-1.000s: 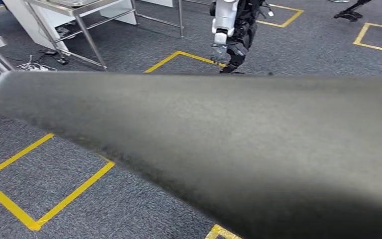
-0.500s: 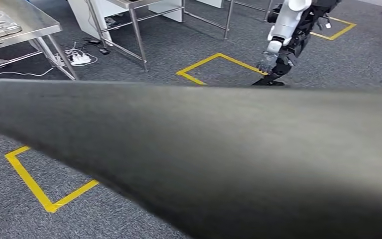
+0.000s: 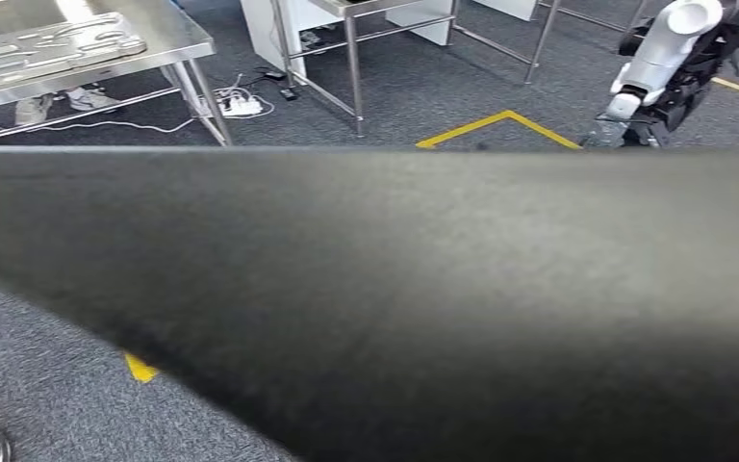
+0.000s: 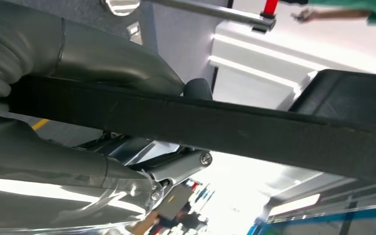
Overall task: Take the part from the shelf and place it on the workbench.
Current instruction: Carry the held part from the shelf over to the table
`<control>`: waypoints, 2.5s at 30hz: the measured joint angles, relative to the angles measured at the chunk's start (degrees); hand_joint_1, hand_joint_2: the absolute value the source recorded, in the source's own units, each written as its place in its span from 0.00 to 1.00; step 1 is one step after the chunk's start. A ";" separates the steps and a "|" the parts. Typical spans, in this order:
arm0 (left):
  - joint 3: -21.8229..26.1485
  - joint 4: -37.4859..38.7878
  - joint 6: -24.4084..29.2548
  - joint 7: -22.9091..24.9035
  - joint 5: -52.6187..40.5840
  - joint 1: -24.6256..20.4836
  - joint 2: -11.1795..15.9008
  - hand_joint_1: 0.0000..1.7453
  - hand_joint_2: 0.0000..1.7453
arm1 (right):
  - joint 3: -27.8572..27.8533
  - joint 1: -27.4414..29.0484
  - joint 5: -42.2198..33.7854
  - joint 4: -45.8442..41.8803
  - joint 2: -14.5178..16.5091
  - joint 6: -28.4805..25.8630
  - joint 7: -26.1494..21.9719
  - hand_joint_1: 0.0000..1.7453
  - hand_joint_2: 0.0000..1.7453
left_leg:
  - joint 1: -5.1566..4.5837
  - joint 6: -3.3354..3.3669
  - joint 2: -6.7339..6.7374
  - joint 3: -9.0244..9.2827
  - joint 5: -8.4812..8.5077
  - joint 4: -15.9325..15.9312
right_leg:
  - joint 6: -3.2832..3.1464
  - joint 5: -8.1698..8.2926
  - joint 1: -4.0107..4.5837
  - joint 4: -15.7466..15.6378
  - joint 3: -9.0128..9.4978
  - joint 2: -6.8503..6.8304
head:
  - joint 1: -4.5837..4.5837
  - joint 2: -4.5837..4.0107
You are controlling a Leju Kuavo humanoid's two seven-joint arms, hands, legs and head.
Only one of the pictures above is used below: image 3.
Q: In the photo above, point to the white cabinet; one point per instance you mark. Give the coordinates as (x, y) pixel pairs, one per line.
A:
(267, 32)

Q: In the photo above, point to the white black humanoid robot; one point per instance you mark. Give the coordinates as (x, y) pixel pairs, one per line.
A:
(656, 57)

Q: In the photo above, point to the white power strip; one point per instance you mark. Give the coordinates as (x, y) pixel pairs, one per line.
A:
(241, 106)

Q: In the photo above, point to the black plastic panel part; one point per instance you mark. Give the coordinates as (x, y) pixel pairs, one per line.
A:
(408, 287)

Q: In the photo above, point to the steel workbench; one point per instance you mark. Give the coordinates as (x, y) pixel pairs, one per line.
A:
(351, 64)
(543, 38)
(172, 38)

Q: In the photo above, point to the black power adapter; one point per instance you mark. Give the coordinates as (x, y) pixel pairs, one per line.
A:
(288, 94)

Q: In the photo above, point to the metal jig plate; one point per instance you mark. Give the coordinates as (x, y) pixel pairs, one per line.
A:
(57, 51)

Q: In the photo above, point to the person's foot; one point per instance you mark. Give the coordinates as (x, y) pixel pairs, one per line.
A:
(92, 99)
(35, 110)

